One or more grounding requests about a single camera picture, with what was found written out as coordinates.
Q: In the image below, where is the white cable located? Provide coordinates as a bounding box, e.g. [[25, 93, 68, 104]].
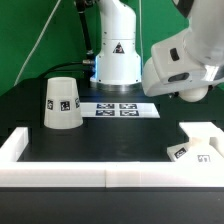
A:
[[13, 0, 63, 87]]

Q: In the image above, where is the white lamp base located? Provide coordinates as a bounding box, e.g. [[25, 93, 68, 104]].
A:
[[167, 122, 224, 163]]

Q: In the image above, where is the white lamp shade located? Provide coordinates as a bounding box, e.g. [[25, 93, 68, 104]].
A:
[[44, 77, 83, 129]]

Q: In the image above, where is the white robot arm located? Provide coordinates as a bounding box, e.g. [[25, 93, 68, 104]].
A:
[[91, 0, 224, 102]]

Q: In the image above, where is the black cable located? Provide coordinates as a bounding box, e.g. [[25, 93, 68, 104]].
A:
[[39, 0, 98, 79]]

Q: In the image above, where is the white lamp bulb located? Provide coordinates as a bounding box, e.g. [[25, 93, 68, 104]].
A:
[[179, 86, 208, 102]]

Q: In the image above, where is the white marker sheet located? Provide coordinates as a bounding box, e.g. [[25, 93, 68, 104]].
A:
[[81, 102, 160, 119]]

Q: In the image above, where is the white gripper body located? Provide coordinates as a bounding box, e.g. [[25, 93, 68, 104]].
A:
[[142, 29, 224, 97]]

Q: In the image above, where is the white U-shaped fence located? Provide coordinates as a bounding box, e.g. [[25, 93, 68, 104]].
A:
[[0, 127, 224, 188]]

